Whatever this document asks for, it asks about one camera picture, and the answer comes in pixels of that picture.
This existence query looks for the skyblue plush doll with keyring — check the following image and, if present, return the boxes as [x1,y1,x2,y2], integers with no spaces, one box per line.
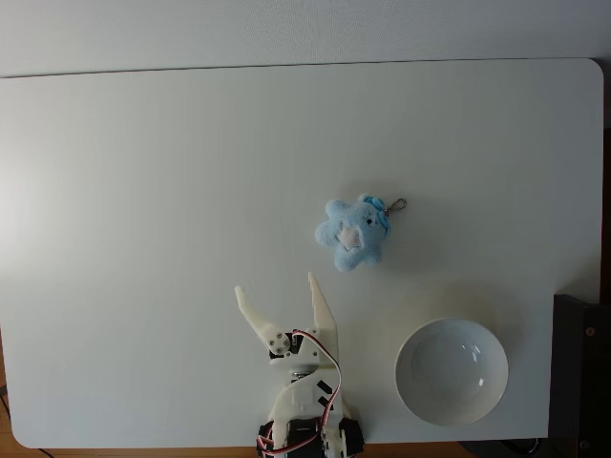
[313,192,409,274]

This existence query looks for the white ceramic bowl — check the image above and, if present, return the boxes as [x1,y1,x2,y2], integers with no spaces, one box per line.
[393,317,510,428]

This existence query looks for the black table clamp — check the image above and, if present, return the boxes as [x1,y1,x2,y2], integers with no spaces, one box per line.
[342,417,367,453]
[256,420,275,455]

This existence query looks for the red white black servo cable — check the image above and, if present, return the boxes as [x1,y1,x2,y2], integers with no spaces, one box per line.
[256,328,344,453]

